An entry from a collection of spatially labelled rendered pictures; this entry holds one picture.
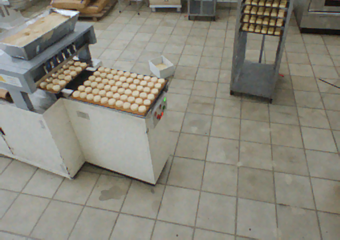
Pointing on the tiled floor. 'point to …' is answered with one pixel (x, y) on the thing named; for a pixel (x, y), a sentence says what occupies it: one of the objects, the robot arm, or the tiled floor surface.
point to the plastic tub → (161, 67)
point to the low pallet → (99, 12)
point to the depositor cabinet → (42, 133)
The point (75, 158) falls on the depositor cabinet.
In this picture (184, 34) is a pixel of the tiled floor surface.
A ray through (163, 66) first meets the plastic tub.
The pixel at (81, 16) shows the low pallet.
